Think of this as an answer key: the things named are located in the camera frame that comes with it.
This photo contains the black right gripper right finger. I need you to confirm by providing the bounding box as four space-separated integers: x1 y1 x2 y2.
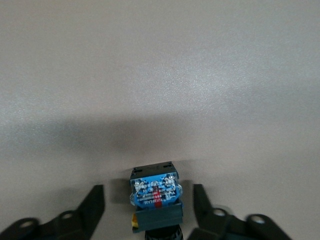
186 183 297 240

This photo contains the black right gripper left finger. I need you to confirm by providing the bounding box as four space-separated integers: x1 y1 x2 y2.
0 184 105 240

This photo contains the green push button blue block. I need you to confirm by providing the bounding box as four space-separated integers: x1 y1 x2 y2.
129 161 185 240

